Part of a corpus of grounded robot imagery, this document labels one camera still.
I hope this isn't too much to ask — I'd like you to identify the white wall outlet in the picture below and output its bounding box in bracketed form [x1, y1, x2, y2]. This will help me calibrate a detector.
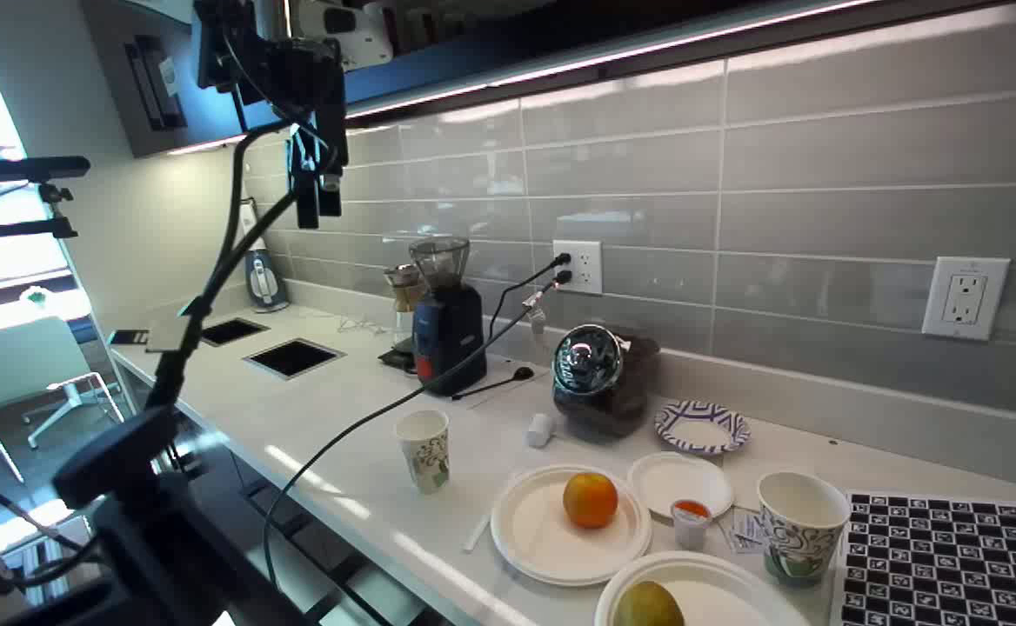
[554, 239, 600, 294]
[922, 258, 1008, 342]

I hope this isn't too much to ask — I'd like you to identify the blue patterned paper plate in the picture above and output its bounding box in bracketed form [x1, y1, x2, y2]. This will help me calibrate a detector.
[651, 399, 751, 458]

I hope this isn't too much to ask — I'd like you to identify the white office chair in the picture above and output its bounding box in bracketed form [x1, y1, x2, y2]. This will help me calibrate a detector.
[0, 317, 123, 480]

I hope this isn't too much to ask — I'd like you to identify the small white bottle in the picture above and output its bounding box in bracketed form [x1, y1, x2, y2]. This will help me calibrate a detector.
[525, 413, 554, 448]

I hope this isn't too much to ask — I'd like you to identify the yellow-green fruit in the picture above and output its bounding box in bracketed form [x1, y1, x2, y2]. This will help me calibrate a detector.
[613, 580, 685, 626]

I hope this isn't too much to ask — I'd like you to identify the black power cord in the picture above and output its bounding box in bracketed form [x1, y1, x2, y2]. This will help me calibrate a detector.
[256, 253, 573, 583]

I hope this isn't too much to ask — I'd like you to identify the orange fruit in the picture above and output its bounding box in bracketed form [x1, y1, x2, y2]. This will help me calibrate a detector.
[562, 474, 619, 528]

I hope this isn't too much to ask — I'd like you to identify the small patterned paper cup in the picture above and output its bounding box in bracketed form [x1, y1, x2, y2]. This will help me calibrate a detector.
[396, 409, 448, 494]

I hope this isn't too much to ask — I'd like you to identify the handheld device on charger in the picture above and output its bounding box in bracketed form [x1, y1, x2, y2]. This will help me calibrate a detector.
[240, 198, 288, 311]

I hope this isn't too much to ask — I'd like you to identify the large white paper plate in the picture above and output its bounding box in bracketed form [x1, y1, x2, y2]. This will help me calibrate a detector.
[491, 462, 651, 589]

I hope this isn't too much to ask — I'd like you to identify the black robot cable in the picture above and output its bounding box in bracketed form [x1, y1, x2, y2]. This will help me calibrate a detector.
[140, 115, 301, 409]

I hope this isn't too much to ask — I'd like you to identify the black dark upper shelf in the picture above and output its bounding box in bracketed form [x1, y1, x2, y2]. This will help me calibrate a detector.
[77, 0, 999, 158]

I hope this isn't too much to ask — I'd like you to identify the chrome dome brown appliance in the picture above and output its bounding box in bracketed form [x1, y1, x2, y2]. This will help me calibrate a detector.
[551, 323, 657, 437]

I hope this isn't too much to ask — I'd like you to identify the black coffee grinder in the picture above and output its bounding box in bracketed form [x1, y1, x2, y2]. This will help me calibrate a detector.
[410, 237, 488, 398]

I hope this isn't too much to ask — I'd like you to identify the small white paper plate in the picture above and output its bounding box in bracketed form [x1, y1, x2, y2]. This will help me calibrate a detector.
[625, 454, 733, 518]

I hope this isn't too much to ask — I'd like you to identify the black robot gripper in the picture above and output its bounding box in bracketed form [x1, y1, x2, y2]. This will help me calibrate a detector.
[194, 0, 346, 230]

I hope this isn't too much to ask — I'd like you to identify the front white paper plate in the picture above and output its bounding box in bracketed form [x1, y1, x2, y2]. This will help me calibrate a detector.
[591, 552, 806, 626]

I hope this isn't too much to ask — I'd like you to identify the small sauce cup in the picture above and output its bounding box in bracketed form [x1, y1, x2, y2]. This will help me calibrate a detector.
[672, 501, 712, 550]

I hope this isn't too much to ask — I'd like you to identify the black white checkerboard mat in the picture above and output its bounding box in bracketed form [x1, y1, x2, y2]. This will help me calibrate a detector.
[831, 491, 1016, 626]

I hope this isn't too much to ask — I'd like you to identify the white wall outlet right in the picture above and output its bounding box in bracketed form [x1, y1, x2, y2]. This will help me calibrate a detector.
[922, 258, 1008, 342]

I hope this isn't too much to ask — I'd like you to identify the black tripod camera left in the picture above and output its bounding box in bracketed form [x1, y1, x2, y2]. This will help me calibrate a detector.
[0, 152, 95, 248]

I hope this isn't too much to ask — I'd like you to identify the white wall outlet left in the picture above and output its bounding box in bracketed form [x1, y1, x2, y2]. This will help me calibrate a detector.
[554, 239, 600, 294]

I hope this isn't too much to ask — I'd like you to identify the large patterned paper cup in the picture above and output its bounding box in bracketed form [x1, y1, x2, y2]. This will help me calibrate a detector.
[755, 474, 853, 589]

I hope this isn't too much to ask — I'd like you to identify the black camera stand foreground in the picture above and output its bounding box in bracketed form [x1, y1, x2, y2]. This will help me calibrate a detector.
[3, 407, 306, 626]

